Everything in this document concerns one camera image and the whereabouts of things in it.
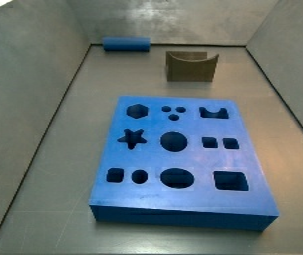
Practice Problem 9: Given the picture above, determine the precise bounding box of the blue cylinder peg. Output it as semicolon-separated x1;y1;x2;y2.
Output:
103;37;151;52

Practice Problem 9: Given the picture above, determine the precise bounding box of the blue shape sorter block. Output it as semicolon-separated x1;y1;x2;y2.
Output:
90;96;279;231

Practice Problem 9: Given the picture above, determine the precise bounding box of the dark curved cradle stand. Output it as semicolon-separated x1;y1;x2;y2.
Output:
166;51;219;82

